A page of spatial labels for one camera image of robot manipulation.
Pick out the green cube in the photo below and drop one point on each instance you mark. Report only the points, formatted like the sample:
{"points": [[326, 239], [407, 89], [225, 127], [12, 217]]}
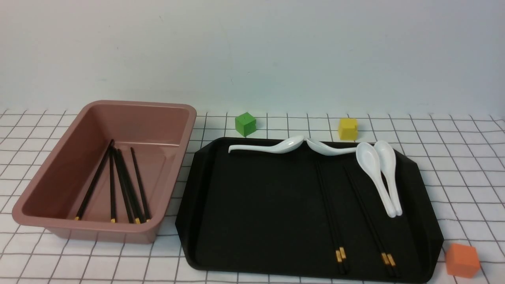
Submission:
{"points": [[245, 124]]}

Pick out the white spoon far left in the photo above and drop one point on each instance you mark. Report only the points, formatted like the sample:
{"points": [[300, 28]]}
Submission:
{"points": [[284, 146]]}

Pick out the white spoon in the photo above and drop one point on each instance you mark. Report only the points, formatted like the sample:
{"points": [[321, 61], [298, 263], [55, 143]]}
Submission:
{"points": [[284, 146], [388, 164], [368, 159], [326, 150]]}

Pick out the black serving tray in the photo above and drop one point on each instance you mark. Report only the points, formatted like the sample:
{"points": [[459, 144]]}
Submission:
{"points": [[296, 214]]}

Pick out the pink plastic bin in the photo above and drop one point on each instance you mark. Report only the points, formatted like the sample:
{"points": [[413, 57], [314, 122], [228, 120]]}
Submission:
{"points": [[159, 134]]}

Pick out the yellow cube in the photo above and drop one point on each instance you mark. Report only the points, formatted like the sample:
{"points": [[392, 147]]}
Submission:
{"points": [[348, 129]]}

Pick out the black chopstick in bin rightmost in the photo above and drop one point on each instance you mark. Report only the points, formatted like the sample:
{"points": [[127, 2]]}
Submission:
{"points": [[142, 191]]}

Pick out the black chopstick in bin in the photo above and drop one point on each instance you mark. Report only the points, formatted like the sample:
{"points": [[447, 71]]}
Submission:
{"points": [[123, 187], [132, 196], [112, 186], [93, 183], [142, 191]]}

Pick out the white spoon far right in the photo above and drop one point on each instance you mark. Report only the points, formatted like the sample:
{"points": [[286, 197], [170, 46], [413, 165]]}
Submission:
{"points": [[388, 164]]}

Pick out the black chopstick tray left pair outer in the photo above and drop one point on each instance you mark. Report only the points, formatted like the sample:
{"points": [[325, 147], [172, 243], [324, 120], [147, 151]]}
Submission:
{"points": [[329, 217]]}

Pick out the black chopstick tray pair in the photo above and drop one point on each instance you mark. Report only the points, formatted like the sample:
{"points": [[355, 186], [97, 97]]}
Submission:
{"points": [[376, 238], [389, 257], [332, 213], [329, 217]]}

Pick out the black chopstick tray left pair inner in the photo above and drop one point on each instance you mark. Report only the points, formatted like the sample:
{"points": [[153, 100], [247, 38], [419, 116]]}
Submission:
{"points": [[332, 213]]}

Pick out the black chopstick in bin leftmost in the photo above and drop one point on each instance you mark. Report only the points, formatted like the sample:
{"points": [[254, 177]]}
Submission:
{"points": [[93, 183]]}

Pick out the black chopstick tray right pair left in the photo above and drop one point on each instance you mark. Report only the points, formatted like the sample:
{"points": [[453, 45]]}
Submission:
{"points": [[376, 238]]}

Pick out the orange cube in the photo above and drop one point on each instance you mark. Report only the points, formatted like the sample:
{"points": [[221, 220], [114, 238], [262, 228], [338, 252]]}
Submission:
{"points": [[462, 261]]}

